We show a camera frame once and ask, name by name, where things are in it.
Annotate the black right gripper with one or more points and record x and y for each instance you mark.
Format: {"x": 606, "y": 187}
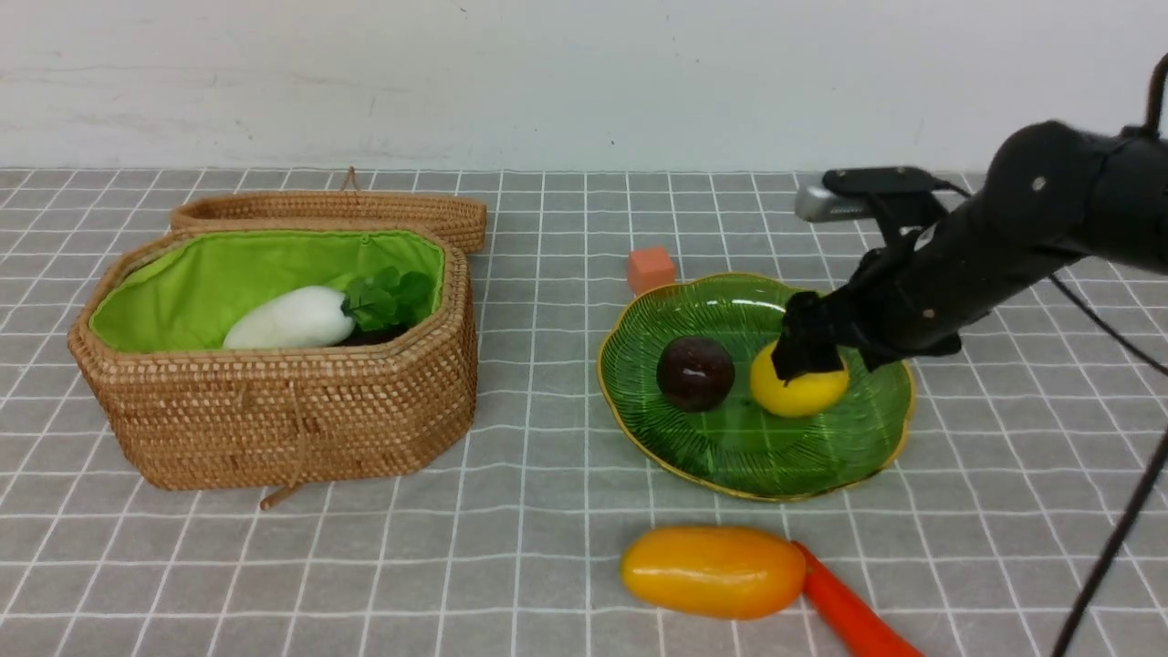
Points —
{"x": 918, "y": 295}

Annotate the yellow lemon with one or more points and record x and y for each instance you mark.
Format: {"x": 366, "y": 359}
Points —
{"x": 803, "y": 396}

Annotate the dark purple passion fruit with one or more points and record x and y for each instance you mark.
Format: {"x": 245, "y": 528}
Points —
{"x": 695, "y": 373}

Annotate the white radish with green leaves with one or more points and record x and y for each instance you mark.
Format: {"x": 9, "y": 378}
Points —
{"x": 320, "y": 317}

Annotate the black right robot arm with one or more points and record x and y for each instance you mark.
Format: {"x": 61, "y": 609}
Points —
{"x": 1052, "y": 195}

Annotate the green glass leaf plate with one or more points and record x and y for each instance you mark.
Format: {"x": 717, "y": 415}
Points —
{"x": 738, "y": 448}

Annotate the small orange cube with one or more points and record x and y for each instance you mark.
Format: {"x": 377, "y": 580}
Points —
{"x": 650, "y": 268}

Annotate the grey checked tablecloth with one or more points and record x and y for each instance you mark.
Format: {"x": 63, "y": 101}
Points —
{"x": 1024, "y": 449}

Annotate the orange yellow mango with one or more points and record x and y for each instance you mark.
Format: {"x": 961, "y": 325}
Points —
{"x": 731, "y": 573}

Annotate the orange carrot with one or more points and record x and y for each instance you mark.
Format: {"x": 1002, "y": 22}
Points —
{"x": 860, "y": 629}

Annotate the woven wicker basket lid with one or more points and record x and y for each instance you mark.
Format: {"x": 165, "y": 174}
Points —
{"x": 461, "y": 222}

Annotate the woven wicker basket green lining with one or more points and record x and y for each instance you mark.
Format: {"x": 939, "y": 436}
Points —
{"x": 190, "y": 415}

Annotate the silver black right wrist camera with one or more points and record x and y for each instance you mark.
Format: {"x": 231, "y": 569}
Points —
{"x": 900, "y": 199}

